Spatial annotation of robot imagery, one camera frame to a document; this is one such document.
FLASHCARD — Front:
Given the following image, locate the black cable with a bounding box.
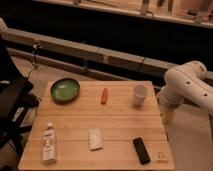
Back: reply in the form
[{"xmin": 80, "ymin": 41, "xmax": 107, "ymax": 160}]
[{"xmin": 26, "ymin": 41, "xmax": 42, "ymax": 81}]

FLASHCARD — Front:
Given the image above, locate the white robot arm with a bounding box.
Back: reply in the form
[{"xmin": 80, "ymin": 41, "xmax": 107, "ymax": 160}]
[{"xmin": 157, "ymin": 61, "xmax": 213, "ymax": 142}]

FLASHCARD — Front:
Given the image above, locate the green bowl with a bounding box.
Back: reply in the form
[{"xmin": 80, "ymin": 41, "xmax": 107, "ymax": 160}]
[{"xmin": 50, "ymin": 78, "xmax": 80, "ymax": 102}]

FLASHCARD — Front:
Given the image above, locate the black chair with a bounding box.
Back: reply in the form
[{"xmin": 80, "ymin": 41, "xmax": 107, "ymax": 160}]
[{"xmin": 0, "ymin": 36, "xmax": 39, "ymax": 156}]

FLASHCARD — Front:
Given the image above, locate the black remote control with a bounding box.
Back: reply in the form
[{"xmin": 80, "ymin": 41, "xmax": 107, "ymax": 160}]
[{"xmin": 133, "ymin": 138, "xmax": 151, "ymax": 164}]

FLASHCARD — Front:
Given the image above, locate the white plastic bottle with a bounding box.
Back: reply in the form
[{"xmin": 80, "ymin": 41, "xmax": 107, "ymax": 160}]
[{"xmin": 42, "ymin": 122, "xmax": 56, "ymax": 164}]

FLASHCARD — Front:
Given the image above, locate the white sponge block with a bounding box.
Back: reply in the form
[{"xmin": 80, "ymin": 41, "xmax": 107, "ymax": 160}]
[{"xmin": 88, "ymin": 128, "xmax": 103, "ymax": 151}]

